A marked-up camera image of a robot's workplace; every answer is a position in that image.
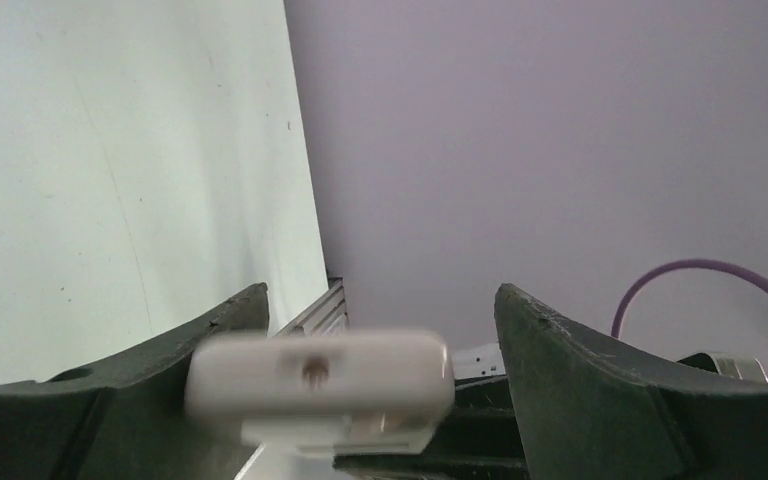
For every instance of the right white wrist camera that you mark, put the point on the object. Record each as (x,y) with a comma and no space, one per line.
(728,365)

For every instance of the white red remote control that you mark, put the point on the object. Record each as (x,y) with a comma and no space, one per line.
(354,393)

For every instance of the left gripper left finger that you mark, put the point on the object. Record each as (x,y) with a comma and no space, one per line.
(122,417)

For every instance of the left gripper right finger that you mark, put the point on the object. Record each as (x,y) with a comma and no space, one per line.
(589,406)

